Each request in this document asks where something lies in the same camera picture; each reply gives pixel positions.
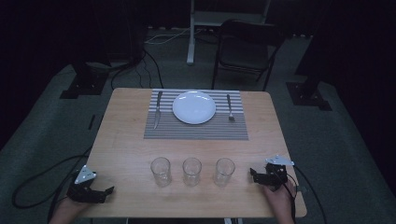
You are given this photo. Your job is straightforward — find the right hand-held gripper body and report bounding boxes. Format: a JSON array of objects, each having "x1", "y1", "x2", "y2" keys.
[{"x1": 263, "y1": 154, "x2": 295, "y2": 188}]

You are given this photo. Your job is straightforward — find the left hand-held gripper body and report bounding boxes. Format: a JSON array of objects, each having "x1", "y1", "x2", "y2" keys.
[{"x1": 65, "y1": 164, "x2": 98, "y2": 204}]

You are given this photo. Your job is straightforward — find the person's left hand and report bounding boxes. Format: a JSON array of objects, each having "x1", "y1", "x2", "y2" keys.
[{"x1": 49, "y1": 197, "x2": 92, "y2": 224}]

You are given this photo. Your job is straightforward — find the person's right hand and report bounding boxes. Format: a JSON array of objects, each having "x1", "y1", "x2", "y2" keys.
[{"x1": 262, "y1": 179, "x2": 297, "y2": 224}]

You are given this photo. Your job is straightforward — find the clear drinking glass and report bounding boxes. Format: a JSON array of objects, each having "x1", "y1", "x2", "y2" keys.
[
  {"x1": 149, "y1": 156, "x2": 173, "y2": 188},
  {"x1": 181, "y1": 157, "x2": 203, "y2": 188},
  {"x1": 213, "y1": 157, "x2": 236, "y2": 188}
]

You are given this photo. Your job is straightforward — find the steel fork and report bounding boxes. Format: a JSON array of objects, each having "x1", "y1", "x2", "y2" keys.
[{"x1": 226, "y1": 93, "x2": 236, "y2": 122}]

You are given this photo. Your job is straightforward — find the grey striped placemat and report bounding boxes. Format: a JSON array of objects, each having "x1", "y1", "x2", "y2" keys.
[{"x1": 143, "y1": 89, "x2": 249, "y2": 141}]

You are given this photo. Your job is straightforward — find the white round plate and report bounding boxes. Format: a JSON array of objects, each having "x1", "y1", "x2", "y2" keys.
[{"x1": 172, "y1": 90, "x2": 217, "y2": 125}]

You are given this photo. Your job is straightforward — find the steel table knife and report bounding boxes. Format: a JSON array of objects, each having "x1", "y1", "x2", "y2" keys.
[{"x1": 152, "y1": 90, "x2": 163, "y2": 130}]

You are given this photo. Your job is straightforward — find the black folding chair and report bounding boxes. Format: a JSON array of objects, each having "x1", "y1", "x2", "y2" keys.
[{"x1": 211, "y1": 19, "x2": 286, "y2": 92}]

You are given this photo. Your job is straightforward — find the white metal stand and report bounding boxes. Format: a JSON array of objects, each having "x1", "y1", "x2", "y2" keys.
[{"x1": 186, "y1": 0, "x2": 273, "y2": 65}]

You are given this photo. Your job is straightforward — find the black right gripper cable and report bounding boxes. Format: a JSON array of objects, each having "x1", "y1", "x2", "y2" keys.
[{"x1": 279, "y1": 164, "x2": 329, "y2": 224}]

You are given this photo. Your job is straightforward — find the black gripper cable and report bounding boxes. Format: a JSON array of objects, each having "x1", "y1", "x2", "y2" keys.
[
  {"x1": 11, "y1": 147, "x2": 93, "y2": 224},
  {"x1": 279, "y1": 164, "x2": 329, "y2": 224}
]

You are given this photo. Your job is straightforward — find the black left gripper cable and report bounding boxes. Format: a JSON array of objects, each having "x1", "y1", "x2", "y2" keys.
[{"x1": 11, "y1": 147, "x2": 93, "y2": 224}]

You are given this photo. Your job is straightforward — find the black stand with base plate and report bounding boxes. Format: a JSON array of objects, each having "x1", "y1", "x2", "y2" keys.
[
  {"x1": 285, "y1": 74, "x2": 333, "y2": 112},
  {"x1": 59, "y1": 60, "x2": 109, "y2": 100}
]

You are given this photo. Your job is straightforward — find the black floor cable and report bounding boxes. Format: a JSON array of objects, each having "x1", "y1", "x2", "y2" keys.
[{"x1": 109, "y1": 49, "x2": 165, "y2": 91}]

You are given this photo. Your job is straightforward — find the white floor cable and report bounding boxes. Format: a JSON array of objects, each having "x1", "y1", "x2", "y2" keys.
[{"x1": 144, "y1": 27, "x2": 191, "y2": 45}]

